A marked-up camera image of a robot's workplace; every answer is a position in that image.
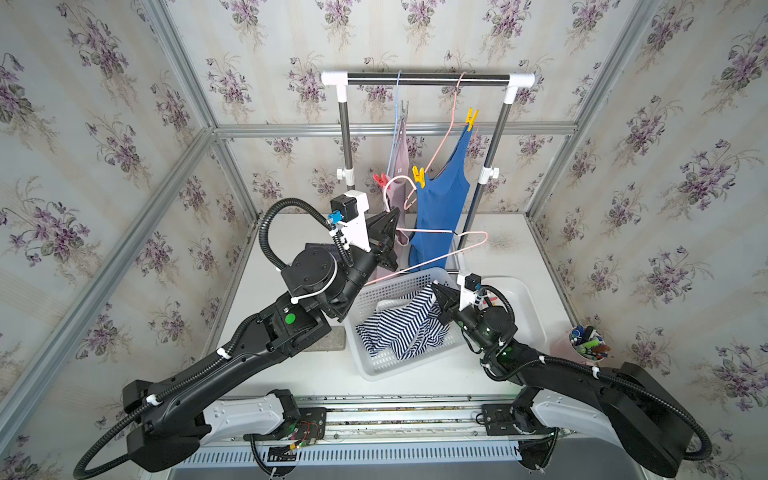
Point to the blue white striped tank top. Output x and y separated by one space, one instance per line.
408 331

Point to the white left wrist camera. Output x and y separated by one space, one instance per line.
348 217

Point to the red clothespin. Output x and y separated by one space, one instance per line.
381 180

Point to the pink wire hanger blue top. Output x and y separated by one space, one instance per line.
411 197

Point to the yellow clothespin blue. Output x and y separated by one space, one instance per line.
419 177
471 118

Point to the grey rectangular sponge pad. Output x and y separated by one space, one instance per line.
335 340

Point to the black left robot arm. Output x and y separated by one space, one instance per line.
164 422

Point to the pink tank top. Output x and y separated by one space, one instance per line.
397 182

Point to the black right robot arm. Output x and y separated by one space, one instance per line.
652 427

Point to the white metal clothes rack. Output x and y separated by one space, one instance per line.
340 81

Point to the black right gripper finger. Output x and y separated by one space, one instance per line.
444 316
446 296

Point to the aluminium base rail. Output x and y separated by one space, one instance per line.
385 431

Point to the yellow lower clothespin blue top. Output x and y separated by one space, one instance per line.
419 177

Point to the yellow upper clothespin blue top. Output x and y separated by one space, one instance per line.
471 118

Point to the white perforated plastic basket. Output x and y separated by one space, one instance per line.
392 293

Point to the white plastic tray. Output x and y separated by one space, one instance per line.
530 330

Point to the pink pen cup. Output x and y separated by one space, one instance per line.
581 344

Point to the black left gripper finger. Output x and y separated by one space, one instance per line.
383 224
384 236

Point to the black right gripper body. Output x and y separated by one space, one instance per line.
464 320

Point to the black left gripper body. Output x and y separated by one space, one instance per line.
380 254

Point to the light blue wire hanger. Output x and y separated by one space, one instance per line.
395 134

